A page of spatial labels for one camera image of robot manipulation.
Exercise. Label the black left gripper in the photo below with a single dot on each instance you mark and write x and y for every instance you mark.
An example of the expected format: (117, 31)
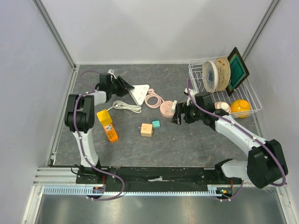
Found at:
(124, 87)

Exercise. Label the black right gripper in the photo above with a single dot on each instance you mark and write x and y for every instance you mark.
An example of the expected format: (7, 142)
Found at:
(182, 108)

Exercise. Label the white plug adapter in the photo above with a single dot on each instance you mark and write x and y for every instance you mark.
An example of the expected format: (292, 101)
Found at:
(173, 108)

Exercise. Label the pink round power strip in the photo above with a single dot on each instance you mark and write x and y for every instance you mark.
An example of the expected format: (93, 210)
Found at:
(166, 109)

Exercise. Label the white triangular power strip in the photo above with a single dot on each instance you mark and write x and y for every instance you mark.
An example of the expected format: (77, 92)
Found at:
(139, 93)

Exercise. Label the yellow cube socket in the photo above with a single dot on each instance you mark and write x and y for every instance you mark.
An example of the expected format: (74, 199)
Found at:
(104, 116)

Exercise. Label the orange power strip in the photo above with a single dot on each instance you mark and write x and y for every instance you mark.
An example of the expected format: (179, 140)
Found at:
(110, 131)

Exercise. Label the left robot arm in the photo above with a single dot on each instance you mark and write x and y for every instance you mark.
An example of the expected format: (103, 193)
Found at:
(80, 116)

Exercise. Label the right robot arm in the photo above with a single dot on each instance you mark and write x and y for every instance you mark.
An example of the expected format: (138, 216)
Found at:
(265, 164)

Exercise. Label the teal charger adapter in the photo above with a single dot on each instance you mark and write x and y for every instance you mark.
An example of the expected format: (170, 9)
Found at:
(156, 124)

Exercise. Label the beige cube socket adapter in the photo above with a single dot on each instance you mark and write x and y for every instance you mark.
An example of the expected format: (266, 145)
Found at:
(146, 130)

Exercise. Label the red white patterned bowl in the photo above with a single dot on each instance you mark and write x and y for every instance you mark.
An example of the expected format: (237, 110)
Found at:
(223, 105)

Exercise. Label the cream plate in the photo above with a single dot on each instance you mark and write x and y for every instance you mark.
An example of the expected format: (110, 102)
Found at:
(210, 76)

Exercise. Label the beige patterned plate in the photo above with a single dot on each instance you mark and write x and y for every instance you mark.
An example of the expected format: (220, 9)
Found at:
(224, 73)

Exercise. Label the yellow bowl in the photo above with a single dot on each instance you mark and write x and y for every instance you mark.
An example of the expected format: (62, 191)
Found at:
(240, 108)

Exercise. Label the green square dish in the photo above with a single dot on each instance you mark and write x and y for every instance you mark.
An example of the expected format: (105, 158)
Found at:
(239, 71)

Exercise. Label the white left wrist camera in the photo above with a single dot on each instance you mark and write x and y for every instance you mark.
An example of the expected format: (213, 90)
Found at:
(111, 72)

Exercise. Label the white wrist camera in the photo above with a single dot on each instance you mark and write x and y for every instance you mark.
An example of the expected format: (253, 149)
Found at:
(111, 72)
(192, 93)

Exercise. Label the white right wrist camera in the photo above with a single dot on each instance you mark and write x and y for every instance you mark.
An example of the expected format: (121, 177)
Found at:
(192, 93)

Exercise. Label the white wire dish rack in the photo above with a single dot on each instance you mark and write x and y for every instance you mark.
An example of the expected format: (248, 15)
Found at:
(245, 91)

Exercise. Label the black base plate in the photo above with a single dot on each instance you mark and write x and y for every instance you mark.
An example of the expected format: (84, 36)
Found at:
(157, 177)

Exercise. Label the grey cable duct rail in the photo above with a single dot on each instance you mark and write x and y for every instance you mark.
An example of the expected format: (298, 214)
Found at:
(94, 191)

